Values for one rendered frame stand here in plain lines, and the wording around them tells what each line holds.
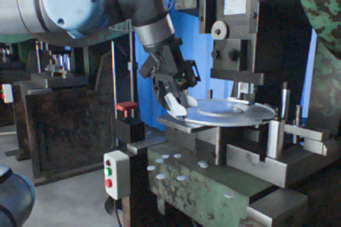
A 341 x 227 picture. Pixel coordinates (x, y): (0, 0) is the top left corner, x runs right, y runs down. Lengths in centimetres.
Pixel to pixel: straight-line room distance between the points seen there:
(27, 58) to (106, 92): 183
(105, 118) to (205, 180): 169
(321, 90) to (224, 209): 48
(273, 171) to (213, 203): 17
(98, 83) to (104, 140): 46
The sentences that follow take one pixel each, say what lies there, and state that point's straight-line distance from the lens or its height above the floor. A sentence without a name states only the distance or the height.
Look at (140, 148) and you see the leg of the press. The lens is 96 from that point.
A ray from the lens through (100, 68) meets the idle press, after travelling 230.
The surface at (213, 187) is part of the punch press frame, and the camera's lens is 77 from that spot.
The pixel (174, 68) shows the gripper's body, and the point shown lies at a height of 92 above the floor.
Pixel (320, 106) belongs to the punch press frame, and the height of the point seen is 78.
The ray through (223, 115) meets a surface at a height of 79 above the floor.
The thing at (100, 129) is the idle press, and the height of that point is 30.
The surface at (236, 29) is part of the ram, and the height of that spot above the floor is 100.
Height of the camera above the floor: 98
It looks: 14 degrees down
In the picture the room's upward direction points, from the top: straight up
